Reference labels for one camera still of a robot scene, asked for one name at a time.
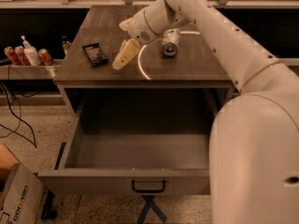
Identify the white pump bottle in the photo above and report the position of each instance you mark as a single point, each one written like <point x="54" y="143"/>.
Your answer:
<point x="30" y="52"/>

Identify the red soda can right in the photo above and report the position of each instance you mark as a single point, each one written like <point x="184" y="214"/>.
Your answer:
<point x="45" y="57"/>

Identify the black drawer handle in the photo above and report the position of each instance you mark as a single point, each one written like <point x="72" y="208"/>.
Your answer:
<point x="148" y="187"/>

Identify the red soda can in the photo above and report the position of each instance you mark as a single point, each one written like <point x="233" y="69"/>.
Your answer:
<point x="45" y="57"/>
<point x="12" y="56"/>
<point x="21" y="55"/>

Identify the open grey top drawer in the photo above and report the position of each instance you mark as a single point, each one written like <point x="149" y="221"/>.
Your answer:
<point x="121" y="135"/>

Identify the grey side shelf right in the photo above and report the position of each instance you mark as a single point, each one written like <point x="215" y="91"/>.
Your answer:
<point x="290" y="61"/>

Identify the grey drawer cabinet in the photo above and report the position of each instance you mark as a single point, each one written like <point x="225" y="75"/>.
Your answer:
<point x="88" y="63"/>

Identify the red soda can middle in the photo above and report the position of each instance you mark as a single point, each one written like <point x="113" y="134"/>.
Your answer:
<point x="21" y="55"/>

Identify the grey side shelf left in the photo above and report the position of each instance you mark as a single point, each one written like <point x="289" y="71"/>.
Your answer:
<point x="28" y="72"/>

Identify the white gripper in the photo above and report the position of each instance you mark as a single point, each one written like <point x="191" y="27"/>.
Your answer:
<point x="138" y="26"/>

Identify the cardboard box with logo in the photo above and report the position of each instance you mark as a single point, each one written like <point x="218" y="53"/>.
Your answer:
<point x="21" y="191"/>

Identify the red soda can left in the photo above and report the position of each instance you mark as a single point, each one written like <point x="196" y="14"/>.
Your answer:
<point x="12" y="56"/>

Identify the small clear bottle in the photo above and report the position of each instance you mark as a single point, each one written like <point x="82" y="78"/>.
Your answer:
<point x="65" y="43"/>

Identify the grey side shelf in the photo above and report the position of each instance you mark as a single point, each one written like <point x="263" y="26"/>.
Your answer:
<point x="28" y="72"/>
<point x="290" y="61"/>

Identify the black rxbar chocolate bar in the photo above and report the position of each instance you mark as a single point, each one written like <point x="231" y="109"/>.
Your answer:
<point x="95" y="54"/>

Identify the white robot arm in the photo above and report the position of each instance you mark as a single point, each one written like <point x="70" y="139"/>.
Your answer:
<point x="254" y="140"/>

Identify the green white soda can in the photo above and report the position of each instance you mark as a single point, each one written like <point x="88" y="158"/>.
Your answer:
<point x="170" y="42"/>

